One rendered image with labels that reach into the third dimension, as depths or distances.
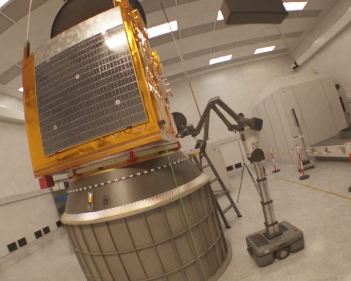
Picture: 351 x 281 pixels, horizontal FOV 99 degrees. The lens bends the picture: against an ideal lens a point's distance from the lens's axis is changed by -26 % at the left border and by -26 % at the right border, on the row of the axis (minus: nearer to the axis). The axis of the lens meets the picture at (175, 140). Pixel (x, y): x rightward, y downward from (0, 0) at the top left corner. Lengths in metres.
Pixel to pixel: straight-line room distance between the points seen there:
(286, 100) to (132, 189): 6.63
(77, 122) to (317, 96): 8.02
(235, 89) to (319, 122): 4.80
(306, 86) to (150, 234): 7.60
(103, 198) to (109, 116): 0.83
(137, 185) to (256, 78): 10.02
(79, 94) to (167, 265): 2.02
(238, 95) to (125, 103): 9.13
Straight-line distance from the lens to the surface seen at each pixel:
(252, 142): 2.31
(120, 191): 2.10
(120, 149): 2.04
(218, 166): 6.19
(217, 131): 10.24
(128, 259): 2.20
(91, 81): 2.27
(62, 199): 8.28
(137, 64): 2.17
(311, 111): 8.26
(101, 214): 2.11
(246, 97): 10.88
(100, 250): 2.27
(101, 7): 3.70
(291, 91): 7.99
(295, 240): 2.64
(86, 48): 2.49
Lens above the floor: 1.55
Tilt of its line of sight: 4 degrees up
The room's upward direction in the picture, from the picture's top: 16 degrees counter-clockwise
